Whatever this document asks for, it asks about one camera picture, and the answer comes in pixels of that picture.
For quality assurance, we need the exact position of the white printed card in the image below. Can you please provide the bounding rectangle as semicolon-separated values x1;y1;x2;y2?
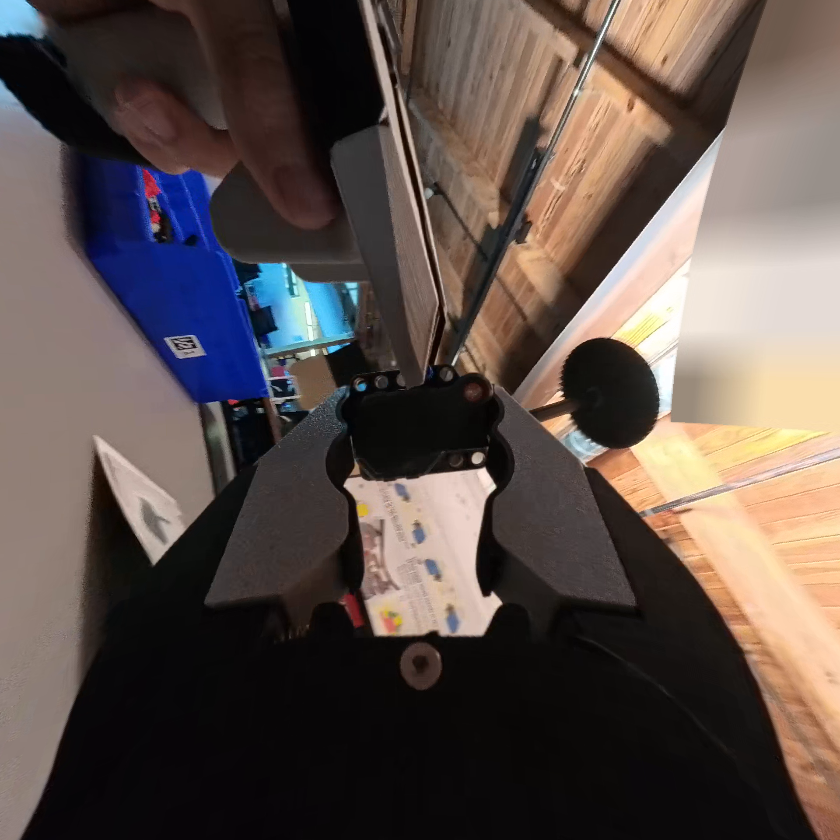
92;434;188;567

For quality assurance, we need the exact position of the blue plastic bin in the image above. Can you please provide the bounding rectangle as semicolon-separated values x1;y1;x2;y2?
79;154;273;404

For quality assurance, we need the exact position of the black toy gear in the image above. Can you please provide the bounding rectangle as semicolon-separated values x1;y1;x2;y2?
528;338;660;450

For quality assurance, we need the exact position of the black toy frame piece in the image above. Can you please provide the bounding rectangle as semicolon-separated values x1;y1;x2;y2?
341;367;506;483

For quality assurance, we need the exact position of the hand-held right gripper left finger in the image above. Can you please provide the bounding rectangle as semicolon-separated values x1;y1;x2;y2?
205;386;363;611

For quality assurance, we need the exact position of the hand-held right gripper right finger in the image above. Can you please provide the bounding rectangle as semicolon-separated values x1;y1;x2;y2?
478;386;639;613

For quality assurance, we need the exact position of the person's left hand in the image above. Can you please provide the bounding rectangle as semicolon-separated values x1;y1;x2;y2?
26;0;343;232

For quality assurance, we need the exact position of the toy instruction booklet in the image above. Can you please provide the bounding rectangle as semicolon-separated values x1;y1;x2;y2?
344;472;500;637

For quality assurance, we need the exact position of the grey desk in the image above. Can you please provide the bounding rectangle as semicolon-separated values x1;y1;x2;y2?
0;85;277;723

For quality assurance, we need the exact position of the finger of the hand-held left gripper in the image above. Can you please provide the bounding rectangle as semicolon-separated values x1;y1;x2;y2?
330;123;442;387

